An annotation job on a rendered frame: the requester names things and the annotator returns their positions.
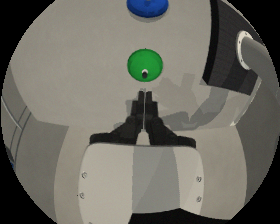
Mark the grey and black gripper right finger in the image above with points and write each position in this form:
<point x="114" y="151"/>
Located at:
<point x="157" y="131"/>

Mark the blue dome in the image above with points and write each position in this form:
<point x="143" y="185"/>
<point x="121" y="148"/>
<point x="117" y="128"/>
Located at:
<point x="147" y="8"/>

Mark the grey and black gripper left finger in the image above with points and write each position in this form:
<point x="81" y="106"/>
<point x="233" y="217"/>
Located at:
<point x="127" y="133"/>

